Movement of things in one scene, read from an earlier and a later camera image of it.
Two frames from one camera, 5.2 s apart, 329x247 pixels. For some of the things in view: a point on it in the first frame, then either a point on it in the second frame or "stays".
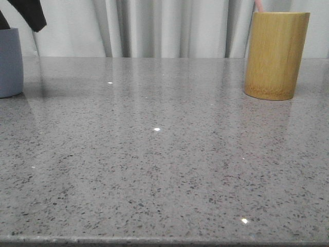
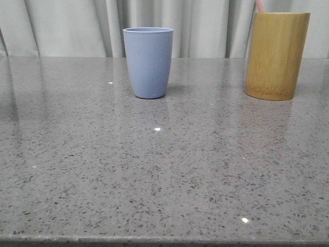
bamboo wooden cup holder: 275,52 stays
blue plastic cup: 12,76 → 149,51
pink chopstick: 259,4 stays
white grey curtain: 159,28 stays
